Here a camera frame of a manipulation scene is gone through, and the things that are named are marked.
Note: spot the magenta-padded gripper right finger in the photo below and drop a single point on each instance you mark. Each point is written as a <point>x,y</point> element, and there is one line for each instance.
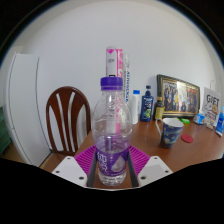
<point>153,170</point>

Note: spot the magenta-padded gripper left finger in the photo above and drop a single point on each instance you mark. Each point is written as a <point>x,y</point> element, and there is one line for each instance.
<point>70,170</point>

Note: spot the clear bottle with purple label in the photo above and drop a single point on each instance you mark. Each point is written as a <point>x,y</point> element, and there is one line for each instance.
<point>111,156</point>

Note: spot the blue patterned paper cup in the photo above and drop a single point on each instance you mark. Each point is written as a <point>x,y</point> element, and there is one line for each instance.
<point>170,135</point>

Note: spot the flat round red coaster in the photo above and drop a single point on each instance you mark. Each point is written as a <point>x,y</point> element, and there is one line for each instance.
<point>187,138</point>

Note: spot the amber pump bottle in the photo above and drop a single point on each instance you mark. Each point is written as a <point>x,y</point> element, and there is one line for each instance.
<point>159,111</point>

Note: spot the small green packet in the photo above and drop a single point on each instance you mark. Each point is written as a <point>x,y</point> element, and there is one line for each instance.
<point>186,121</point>

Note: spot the dark blue pump bottle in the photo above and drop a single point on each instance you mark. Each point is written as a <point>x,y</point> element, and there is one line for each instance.
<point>146,108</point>

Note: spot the brown wooden chair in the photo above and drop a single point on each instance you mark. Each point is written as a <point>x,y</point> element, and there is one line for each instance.
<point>53,110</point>

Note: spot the white bottle with blue cap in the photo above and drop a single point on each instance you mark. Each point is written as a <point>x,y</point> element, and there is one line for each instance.
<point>136,108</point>

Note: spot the blue and white tissue pack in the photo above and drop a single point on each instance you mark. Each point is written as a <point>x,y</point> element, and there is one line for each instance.
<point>200,118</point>

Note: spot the small beige patterned box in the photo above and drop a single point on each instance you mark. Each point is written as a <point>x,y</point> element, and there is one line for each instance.
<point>210,124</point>

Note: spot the framed group photo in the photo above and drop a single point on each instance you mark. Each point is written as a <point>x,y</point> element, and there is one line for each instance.
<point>178,96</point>

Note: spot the blue detergent bottle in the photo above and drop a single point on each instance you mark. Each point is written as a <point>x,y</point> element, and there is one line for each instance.
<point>220,123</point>

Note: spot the white paper gift bag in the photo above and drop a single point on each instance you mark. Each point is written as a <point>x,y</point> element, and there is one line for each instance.
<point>211,103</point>

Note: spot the pink and white tube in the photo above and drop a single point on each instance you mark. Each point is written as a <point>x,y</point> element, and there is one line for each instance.
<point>113,61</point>

